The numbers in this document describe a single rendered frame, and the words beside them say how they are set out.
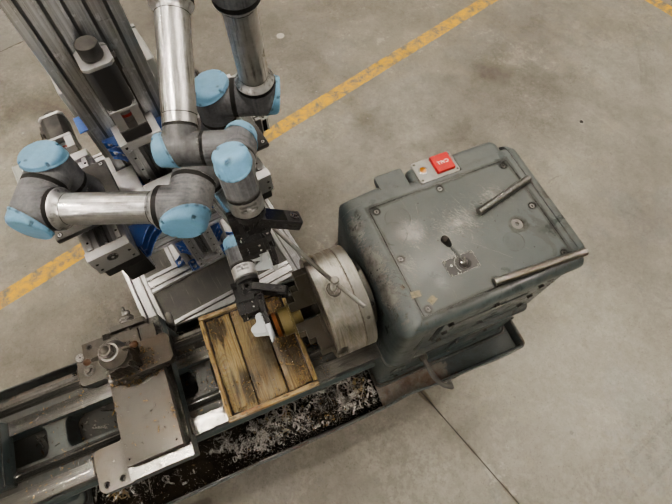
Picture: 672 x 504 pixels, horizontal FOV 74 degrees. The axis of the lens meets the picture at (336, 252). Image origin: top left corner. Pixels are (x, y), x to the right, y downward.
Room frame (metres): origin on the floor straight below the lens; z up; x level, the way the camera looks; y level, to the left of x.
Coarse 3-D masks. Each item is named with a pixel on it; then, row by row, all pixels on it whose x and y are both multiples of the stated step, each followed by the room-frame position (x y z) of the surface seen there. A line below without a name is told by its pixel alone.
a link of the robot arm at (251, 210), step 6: (258, 198) 0.50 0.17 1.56; (228, 204) 0.50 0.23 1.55; (246, 204) 0.49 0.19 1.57; (252, 204) 0.49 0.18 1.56; (258, 204) 0.50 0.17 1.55; (264, 204) 0.51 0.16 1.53; (234, 210) 0.48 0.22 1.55; (240, 210) 0.48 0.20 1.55; (246, 210) 0.48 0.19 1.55; (252, 210) 0.48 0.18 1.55; (258, 210) 0.49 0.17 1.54; (234, 216) 0.48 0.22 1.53; (240, 216) 0.47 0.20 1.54; (246, 216) 0.47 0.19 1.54; (252, 216) 0.48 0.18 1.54
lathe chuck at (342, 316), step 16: (320, 256) 0.54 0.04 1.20; (336, 272) 0.48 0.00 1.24; (320, 288) 0.43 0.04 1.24; (320, 304) 0.40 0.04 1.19; (336, 304) 0.39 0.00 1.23; (352, 304) 0.39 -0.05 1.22; (336, 320) 0.35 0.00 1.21; (352, 320) 0.35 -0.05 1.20; (336, 336) 0.31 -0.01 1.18; (352, 336) 0.32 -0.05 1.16; (336, 352) 0.29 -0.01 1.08
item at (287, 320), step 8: (280, 312) 0.40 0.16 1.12; (288, 312) 0.40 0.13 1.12; (296, 312) 0.40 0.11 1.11; (272, 320) 0.37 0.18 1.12; (280, 320) 0.37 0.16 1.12; (288, 320) 0.37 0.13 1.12; (296, 320) 0.38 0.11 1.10; (280, 328) 0.35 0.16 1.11; (288, 328) 0.35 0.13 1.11; (296, 328) 0.35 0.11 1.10; (280, 336) 0.34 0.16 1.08
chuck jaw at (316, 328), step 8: (312, 320) 0.38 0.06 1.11; (320, 320) 0.38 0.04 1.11; (304, 328) 0.35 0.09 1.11; (312, 328) 0.35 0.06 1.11; (320, 328) 0.35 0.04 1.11; (304, 336) 0.34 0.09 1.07; (312, 336) 0.33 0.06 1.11; (320, 336) 0.33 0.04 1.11; (328, 336) 0.33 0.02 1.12; (320, 344) 0.31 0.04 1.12; (328, 344) 0.31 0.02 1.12; (328, 352) 0.29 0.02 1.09
